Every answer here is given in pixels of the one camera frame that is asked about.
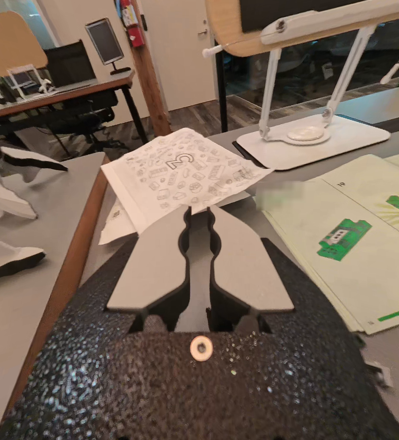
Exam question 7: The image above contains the pale green instruction booklet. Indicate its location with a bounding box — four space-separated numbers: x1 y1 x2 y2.
254 153 399 336

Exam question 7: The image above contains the red fire extinguisher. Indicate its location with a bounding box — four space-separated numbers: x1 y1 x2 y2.
120 0 146 48

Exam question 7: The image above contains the white desk lamp stand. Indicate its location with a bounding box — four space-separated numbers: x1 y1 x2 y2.
202 0 399 171

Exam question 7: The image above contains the wooden post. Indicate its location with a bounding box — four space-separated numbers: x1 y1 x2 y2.
130 0 172 137

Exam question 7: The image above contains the brown wooden desk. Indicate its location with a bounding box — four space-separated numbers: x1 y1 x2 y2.
0 70 149 146

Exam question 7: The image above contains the wood-rimmed black divider panel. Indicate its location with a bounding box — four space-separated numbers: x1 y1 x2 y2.
204 0 399 133

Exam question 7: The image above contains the small framed screen on stand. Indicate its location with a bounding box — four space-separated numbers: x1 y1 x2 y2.
85 18 131 76

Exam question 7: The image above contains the white door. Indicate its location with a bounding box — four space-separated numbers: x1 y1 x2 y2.
140 0 218 111

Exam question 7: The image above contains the tan rounded divider panel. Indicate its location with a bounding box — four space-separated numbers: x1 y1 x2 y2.
0 10 49 78

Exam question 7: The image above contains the white brick-printed paper bag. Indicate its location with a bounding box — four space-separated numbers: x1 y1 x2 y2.
100 128 275 235

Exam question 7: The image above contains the black laptop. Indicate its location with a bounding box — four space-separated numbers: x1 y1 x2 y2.
43 39 99 91

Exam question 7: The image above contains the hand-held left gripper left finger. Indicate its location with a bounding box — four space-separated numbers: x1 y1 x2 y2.
106 206 190 333

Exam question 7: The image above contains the black office chair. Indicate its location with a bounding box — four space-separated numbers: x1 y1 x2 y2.
31 89 126 150

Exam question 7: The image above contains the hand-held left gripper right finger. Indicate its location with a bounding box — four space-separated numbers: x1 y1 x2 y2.
208 205 295 333

